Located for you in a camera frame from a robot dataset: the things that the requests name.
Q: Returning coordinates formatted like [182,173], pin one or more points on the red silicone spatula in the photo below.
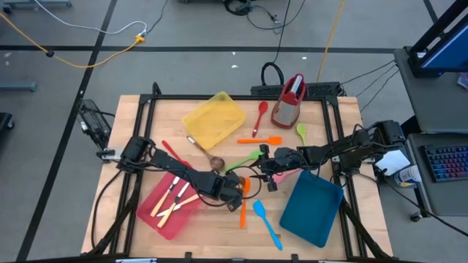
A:
[172,149]

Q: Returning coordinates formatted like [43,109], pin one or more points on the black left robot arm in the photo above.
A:
[172,164]

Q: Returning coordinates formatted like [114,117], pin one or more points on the green silicone spatula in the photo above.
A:
[237,164]

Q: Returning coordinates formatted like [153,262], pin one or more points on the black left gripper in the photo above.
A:
[228,190]

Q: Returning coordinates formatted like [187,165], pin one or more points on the grey floor bar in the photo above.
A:
[18,87]

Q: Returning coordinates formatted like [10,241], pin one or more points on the left wrist camera housing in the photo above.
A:
[225,184]

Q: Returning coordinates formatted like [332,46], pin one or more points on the grey cart base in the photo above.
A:
[36,4]

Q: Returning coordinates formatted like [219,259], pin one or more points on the red-pink translucent plastic tray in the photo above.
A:
[172,232]

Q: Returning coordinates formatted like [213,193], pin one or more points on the black mesh box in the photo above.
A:
[91,113]

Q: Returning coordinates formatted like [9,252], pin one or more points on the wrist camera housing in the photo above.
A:
[279,160]
[225,184]

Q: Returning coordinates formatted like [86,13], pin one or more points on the black caster wheel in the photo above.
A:
[415,217]

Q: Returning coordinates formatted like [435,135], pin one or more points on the dark wooden spoon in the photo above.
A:
[216,163]

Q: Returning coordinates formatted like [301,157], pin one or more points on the yellow translucent plastic tray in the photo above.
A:
[214,120]

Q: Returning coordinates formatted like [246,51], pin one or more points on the red silicone spoon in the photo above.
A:
[262,107]

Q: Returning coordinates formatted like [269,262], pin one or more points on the long orange silicone spatula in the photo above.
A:
[243,212]

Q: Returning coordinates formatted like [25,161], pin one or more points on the short orange silicone spatula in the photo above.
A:
[274,140]

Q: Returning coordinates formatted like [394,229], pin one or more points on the backlit keyboard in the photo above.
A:
[449,162]

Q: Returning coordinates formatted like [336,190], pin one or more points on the right wrist camera housing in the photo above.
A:
[279,160]

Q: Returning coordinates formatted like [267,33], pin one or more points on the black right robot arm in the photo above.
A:
[340,153]

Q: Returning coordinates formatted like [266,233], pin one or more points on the pink silicone spatula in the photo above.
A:
[283,178]

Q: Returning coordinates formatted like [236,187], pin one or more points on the blue plastic tray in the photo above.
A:
[311,210]

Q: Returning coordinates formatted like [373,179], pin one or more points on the light green silicone spoon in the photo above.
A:
[301,128]

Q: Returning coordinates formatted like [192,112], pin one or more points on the black perforated control box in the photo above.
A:
[257,90]

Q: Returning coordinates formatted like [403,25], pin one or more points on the silver bracket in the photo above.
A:
[135,261]

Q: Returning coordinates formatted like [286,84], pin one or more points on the blue silicone spatula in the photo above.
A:
[259,209]

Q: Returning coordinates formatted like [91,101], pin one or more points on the white paper sheet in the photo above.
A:
[395,162]

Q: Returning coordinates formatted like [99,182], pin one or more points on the computer monitor on stand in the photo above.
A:
[449,51]

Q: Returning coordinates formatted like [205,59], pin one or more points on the black chair base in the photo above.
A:
[5,120]

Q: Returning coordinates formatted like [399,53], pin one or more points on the white and blue canister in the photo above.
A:
[407,176]

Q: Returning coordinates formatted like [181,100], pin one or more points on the grey keyboard desk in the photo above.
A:
[446,197]

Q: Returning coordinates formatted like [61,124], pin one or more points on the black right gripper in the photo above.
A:
[290,159]

